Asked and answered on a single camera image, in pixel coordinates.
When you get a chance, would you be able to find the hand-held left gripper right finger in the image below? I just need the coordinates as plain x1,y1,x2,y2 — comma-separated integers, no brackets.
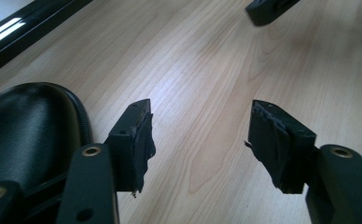
244,99,318,194

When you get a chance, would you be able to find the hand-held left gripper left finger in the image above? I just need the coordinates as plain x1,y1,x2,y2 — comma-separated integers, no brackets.
104,98,157,199

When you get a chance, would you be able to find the black leather shoe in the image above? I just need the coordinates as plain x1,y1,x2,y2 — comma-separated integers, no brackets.
0,81,93,200

